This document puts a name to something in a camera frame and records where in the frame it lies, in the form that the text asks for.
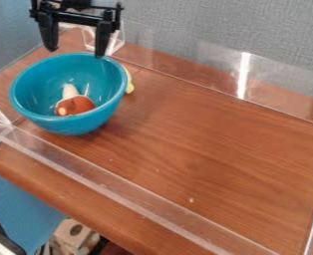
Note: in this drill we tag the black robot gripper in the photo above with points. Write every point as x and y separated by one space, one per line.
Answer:
78 12

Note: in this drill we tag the blue bowl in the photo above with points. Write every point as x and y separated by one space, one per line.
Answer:
35 90

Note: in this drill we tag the brown and white toy mushroom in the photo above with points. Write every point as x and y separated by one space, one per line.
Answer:
73 103

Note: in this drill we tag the yellow object behind bowl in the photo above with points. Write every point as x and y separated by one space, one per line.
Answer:
129 86

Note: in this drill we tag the clear acrylic front barrier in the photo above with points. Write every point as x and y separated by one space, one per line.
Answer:
140 220

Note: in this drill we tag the clear acrylic back barrier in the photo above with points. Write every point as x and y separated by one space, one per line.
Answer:
243 47

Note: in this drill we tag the white block with hole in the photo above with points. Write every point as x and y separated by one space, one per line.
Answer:
73 238

